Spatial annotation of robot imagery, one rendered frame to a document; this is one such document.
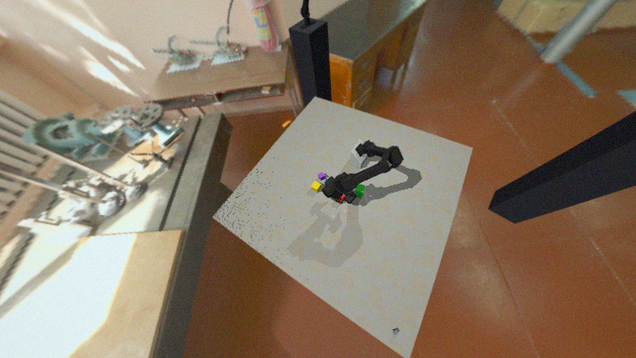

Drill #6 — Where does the yellow block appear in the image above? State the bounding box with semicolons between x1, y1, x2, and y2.
312;181;322;193

